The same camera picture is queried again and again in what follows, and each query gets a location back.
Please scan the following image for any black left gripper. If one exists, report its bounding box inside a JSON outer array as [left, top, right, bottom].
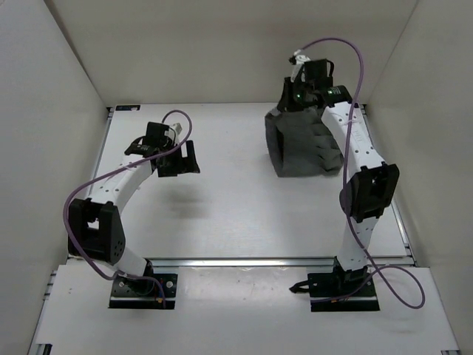
[[158, 139, 200, 177]]

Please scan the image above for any grey pleated skirt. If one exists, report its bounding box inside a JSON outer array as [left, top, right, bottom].
[[265, 108, 344, 178]]

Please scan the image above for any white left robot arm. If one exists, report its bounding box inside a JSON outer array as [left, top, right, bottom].
[[67, 122, 200, 294]]

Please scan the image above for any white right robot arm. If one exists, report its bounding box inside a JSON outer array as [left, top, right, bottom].
[[277, 54, 400, 297]]

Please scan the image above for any left blue corner label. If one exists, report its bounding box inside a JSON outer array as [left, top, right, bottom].
[[115, 104, 140, 112]]

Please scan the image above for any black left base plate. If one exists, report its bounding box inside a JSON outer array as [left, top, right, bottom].
[[109, 273, 178, 310]]

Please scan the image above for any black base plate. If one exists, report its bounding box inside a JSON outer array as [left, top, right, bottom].
[[109, 273, 178, 310], [289, 273, 380, 313]]

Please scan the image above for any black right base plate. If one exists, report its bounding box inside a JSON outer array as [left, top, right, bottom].
[[289, 273, 380, 313]]

